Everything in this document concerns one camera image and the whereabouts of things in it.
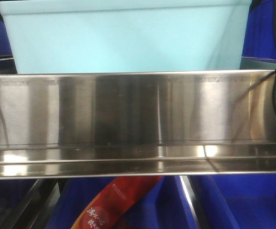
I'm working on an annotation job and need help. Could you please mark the dark blue crate upper right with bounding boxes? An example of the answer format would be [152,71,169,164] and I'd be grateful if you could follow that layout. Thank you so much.
[242,0,276,60]

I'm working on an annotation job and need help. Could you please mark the dark blue crate lower middle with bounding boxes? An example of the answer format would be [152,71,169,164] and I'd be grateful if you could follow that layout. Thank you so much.
[46,176,197,229]

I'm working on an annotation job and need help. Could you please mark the stainless steel shelf rail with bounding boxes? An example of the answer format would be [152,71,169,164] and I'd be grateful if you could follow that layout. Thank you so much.
[0,70,276,179]

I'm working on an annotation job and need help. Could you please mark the light blue plastic bin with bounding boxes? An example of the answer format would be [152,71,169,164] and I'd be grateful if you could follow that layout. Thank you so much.
[0,0,251,73]

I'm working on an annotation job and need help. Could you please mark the dark blue crate lower right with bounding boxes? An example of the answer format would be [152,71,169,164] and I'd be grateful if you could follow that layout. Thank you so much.
[191,174,276,229]

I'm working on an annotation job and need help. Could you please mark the dark blue crate lower left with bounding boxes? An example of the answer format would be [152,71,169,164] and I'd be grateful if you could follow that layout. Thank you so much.
[0,179,36,208]

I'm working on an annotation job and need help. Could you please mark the red printed snack bag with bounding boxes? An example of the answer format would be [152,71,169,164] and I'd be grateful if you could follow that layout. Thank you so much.
[71,176,162,229]

